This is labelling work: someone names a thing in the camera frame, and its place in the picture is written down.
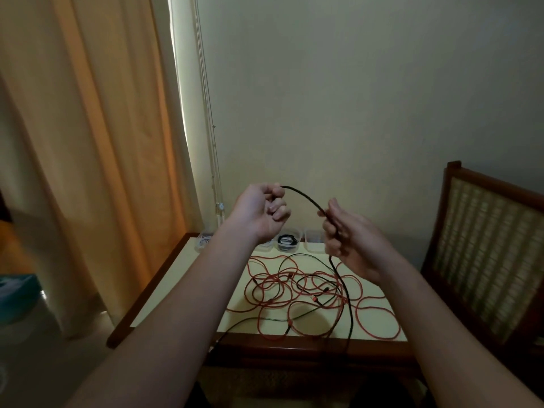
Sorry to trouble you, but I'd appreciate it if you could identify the wooden chair with woven back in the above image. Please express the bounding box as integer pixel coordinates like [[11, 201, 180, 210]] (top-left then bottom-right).
[[420, 161, 544, 381]]

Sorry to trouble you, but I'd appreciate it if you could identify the person's right hand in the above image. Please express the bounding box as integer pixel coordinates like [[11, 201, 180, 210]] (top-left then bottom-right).
[[318, 198, 398, 286]]

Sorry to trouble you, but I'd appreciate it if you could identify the thick black braided cable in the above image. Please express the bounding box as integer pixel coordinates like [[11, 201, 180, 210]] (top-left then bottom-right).
[[278, 185, 355, 370]]

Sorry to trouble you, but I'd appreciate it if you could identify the person's right forearm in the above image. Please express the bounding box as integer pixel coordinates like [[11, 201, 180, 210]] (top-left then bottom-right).
[[374, 259, 544, 408]]

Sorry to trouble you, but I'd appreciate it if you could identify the wooden-edged cream table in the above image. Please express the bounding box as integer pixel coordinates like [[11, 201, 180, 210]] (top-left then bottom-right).
[[106, 233, 420, 372]]

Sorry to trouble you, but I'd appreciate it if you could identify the teal box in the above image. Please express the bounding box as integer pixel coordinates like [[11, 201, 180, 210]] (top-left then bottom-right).
[[0, 274, 44, 328]]

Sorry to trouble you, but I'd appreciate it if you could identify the person's left forearm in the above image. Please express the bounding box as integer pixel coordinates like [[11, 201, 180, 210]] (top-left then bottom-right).
[[64, 220, 261, 408]]

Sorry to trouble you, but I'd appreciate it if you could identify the tangled red cable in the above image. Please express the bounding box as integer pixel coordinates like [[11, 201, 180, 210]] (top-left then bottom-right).
[[225, 256, 402, 341]]

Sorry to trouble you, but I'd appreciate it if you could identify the beige curtain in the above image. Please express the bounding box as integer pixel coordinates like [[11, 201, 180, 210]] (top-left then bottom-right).
[[0, 0, 205, 341]]

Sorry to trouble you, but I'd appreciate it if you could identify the person's left hand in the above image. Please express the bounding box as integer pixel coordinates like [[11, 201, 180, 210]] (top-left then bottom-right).
[[227, 183, 292, 245]]

